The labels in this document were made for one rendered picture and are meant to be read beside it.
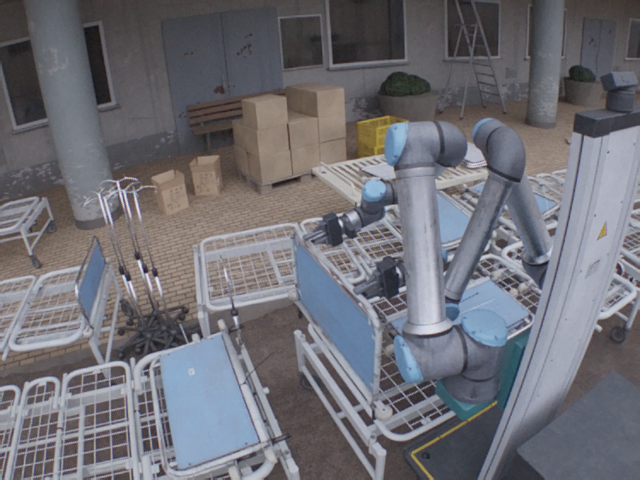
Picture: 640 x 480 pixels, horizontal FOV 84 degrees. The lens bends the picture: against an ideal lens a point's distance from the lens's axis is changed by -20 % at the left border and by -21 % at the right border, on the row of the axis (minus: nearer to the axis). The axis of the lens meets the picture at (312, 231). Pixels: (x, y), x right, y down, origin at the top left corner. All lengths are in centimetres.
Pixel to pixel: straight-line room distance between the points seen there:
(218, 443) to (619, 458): 139
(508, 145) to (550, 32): 722
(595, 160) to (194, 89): 657
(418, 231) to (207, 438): 114
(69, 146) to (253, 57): 360
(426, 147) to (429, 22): 798
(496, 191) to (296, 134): 401
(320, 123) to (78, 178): 292
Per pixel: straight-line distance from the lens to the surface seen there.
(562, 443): 147
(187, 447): 179
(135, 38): 705
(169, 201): 504
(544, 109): 861
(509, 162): 129
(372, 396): 162
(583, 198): 105
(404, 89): 740
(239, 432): 175
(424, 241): 117
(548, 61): 850
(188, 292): 361
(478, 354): 129
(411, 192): 116
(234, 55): 724
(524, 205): 153
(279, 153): 507
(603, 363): 311
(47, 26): 492
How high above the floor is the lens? 197
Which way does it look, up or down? 28 degrees down
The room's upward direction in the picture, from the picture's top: 4 degrees counter-clockwise
